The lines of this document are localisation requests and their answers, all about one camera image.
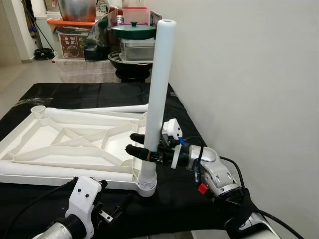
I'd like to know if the white plastic children table top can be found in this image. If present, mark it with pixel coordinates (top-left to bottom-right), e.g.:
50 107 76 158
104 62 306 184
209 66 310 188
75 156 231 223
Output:
0 105 158 197

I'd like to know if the black plastic table cover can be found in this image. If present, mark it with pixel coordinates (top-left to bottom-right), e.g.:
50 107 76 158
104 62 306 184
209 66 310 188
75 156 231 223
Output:
0 82 260 235

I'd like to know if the black round wok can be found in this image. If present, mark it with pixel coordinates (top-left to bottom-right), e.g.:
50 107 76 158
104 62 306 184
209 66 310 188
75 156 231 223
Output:
107 51 153 83

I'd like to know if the translucent storage box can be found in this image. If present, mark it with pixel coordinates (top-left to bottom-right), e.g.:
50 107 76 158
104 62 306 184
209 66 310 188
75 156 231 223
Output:
52 57 120 84

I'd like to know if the clear plastic container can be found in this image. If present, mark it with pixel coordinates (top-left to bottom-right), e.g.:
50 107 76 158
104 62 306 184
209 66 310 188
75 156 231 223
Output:
120 39 156 63

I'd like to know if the black plastic bag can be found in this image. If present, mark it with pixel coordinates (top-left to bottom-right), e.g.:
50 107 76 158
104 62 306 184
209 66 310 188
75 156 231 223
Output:
85 17 115 61

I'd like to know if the green pot with lid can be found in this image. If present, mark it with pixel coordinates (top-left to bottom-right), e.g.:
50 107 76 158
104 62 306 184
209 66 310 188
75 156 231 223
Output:
111 22 158 40

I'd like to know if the brown printed carton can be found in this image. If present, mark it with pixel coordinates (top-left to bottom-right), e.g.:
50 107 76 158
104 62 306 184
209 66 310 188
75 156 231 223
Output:
56 29 90 60

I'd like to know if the dark printed flat box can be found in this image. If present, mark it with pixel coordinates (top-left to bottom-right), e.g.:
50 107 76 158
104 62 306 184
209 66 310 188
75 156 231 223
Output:
149 11 162 30

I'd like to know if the black round robot vacuum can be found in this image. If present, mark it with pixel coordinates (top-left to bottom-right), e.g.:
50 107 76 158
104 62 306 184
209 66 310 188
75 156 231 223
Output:
32 47 54 60

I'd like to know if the orange plastic tray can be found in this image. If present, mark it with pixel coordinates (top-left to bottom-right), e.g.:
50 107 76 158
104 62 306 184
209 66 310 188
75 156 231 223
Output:
47 18 95 26

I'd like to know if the large silver metal pot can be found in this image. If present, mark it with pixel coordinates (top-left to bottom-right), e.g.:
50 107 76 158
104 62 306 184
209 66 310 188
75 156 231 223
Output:
57 0 98 22

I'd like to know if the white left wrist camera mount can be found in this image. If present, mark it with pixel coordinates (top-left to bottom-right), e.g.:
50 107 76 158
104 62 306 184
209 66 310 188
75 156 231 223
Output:
67 176 103 239

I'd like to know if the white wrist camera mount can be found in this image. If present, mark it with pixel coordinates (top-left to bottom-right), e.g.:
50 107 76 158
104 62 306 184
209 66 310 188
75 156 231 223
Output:
67 176 103 239
161 119 184 169

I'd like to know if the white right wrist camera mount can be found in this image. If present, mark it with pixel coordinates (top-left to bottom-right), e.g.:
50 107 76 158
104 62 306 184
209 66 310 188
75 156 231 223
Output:
161 119 184 169

